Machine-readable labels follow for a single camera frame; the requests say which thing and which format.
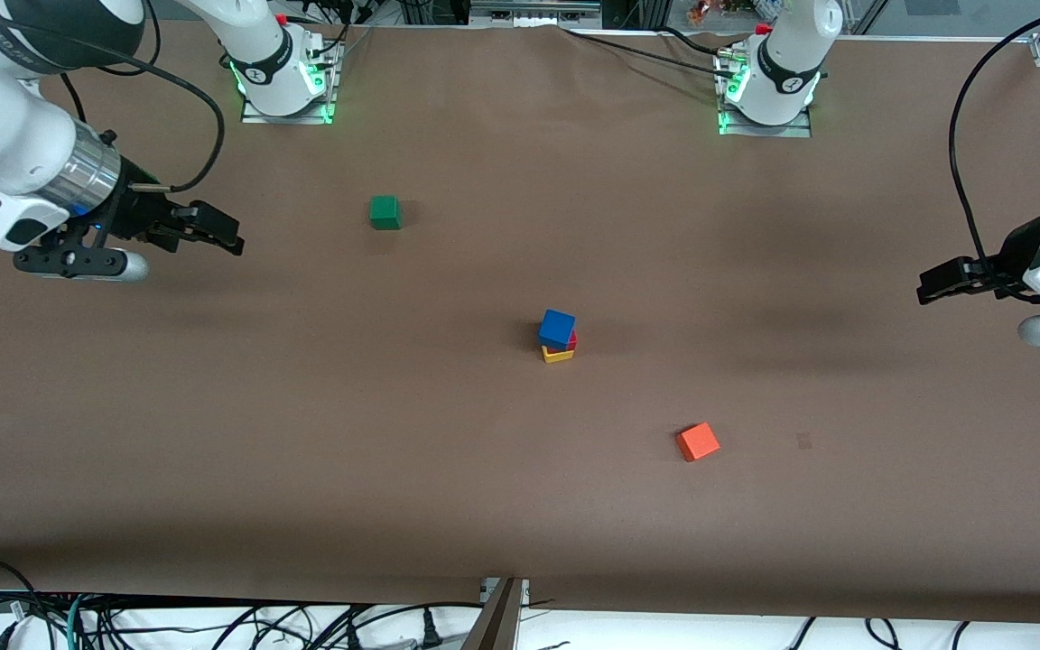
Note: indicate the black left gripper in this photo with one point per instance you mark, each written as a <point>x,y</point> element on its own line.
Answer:
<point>1016,253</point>

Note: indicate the green block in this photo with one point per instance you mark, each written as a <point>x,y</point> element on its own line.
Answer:
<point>385,213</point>

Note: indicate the aluminium rail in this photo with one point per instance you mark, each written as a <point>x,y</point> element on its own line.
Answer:
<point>533,9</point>

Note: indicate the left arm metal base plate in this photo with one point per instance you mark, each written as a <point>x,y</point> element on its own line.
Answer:
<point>795,131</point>

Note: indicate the blue block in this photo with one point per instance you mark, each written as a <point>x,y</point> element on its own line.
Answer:
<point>557,327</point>

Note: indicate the yellow block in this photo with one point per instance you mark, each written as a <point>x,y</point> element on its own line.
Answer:
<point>558,357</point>

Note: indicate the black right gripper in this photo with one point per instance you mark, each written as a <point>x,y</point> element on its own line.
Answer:
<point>137,213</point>

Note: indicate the orange block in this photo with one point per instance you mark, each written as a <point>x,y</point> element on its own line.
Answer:
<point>697,442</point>

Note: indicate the red block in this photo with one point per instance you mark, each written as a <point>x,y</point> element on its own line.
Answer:
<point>572,341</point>

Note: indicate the brown table cover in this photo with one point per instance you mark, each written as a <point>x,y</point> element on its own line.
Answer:
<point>520,515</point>

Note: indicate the aluminium frame post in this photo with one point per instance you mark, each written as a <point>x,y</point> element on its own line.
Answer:
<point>495,618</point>

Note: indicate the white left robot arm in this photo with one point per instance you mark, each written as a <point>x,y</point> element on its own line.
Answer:
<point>786,54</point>

